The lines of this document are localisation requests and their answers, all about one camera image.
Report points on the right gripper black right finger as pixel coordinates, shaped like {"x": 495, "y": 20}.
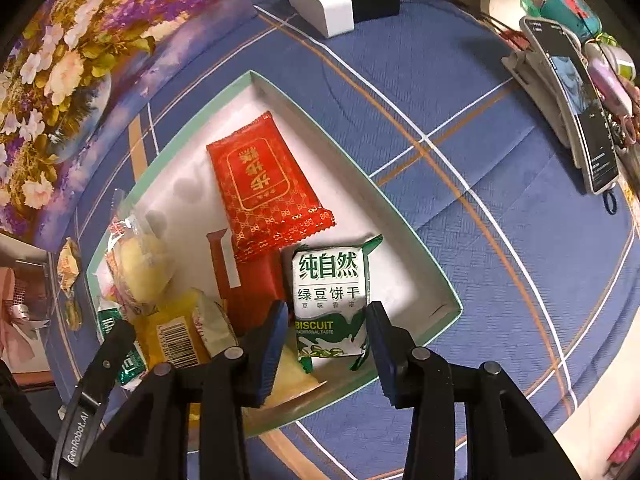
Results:
{"x": 505, "y": 436}

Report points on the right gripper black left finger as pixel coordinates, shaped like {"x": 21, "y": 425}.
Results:
{"x": 148, "y": 437}

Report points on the small green cookie packet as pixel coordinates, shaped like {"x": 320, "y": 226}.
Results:
{"x": 72, "y": 315}

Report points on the yellow cake clear packet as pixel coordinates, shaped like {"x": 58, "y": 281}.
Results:
{"x": 170, "y": 334}

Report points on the yellow jelly cup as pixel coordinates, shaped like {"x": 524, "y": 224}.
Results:
{"x": 291, "y": 381}

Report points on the beige cracker packet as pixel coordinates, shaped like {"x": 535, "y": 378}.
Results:
{"x": 68, "y": 267}

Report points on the white bun clear packet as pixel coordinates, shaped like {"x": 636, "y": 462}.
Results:
{"x": 139, "y": 261}

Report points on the dark red snack box packet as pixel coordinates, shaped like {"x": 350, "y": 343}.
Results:
{"x": 247, "y": 289}

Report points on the green white biscuit packet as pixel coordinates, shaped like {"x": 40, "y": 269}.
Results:
{"x": 331, "y": 288}

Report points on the long red biscuit packet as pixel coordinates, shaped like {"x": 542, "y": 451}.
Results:
{"x": 268, "y": 200}

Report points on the small green white candy packet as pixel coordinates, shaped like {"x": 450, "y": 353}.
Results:
{"x": 122, "y": 346}

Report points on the white pastry packet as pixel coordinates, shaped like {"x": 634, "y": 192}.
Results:
{"x": 212, "y": 324}

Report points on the pink flower bouquet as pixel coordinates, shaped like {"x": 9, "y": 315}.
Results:
{"x": 25, "y": 314}

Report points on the white teal-edged tray box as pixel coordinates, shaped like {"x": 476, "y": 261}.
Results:
{"x": 179, "y": 196}

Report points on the blue plaid tablecloth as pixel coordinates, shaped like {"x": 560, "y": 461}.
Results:
{"x": 549, "y": 281}

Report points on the white phone stand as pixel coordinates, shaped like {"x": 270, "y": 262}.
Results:
{"x": 526, "y": 68}

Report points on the floral oil painting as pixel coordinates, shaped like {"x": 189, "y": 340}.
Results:
{"x": 75, "y": 76}

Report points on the colourful clutter pile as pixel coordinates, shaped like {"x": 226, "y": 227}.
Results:
{"x": 625, "y": 130}

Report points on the teal round pouch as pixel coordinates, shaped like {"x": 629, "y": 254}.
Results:
{"x": 575, "y": 15}

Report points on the white rectangular device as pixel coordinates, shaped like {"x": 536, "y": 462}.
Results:
{"x": 330, "y": 17}

